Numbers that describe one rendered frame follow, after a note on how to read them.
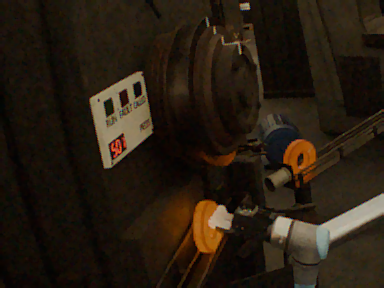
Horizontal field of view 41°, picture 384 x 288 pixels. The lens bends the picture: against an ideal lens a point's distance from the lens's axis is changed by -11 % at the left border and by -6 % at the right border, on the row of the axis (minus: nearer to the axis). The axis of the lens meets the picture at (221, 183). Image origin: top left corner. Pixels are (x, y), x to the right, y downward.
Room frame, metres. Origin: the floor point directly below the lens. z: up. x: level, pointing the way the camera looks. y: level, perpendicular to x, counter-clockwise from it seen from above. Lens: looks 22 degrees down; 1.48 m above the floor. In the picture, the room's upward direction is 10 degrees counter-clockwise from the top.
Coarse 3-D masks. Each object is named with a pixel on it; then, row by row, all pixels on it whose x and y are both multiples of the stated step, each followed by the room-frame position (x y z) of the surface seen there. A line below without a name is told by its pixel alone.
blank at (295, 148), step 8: (296, 144) 1.99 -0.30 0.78; (304, 144) 2.01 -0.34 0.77; (288, 152) 1.98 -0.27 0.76; (296, 152) 1.99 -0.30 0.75; (304, 152) 2.02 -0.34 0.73; (312, 152) 2.03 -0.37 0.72; (288, 160) 1.97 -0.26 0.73; (296, 160) 1.99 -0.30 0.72; (304, 160) 2.04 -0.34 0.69; (312, 160) 2.03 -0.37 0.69; (296, 168) 1.98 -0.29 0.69
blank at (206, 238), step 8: (200, 208) 1.48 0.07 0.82; (208, 208) 1.50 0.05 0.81; (216, 208) 1.55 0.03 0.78; (200, 216) 1.46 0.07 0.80; (208, 216) 1.49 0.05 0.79; (200, 224) 1.44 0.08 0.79; (200, 232) 1.44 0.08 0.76; (208, 232) 1.47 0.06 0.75; (216, 232) 1.52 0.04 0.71; (200, 240) 1.43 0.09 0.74; (208, 240) 1.45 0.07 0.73; (216, 240) 1.50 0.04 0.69; (200, 248) 1.45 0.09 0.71; (208, 248) 1.44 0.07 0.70
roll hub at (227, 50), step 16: (224, 48) 1.59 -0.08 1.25; (240, 48) 1.63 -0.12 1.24; (224, 64) 1.53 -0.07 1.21; (240, 64) 1.64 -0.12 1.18; (224, 80) 1.51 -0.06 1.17; (240, 80) 1.57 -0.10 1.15; (256, 80) 1.73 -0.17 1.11; (224, 96) 1.50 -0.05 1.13; (240, 96) 1.56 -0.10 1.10; (256, 96) 1.70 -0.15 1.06; (224, 112) 1.50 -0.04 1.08; (240, 112) 1.57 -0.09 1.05; (256, 112) 1.68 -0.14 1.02; (240, 128) 1.53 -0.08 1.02
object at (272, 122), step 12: (264, 120) 3.99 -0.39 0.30; (276, 120) 3.85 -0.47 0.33; (288, 120) 3.89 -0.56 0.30; (264, 132) 3.76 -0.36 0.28; (276, 132) 3.63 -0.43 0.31; (288, 132) 3.62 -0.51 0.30; (276, 144) 3.62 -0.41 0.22; (288, 144) 3.62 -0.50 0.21; (264, 156) 3.93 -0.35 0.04; (276, 156) 3.62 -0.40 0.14; (300, 156) 3.64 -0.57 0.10; (264, 168) 3.76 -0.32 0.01
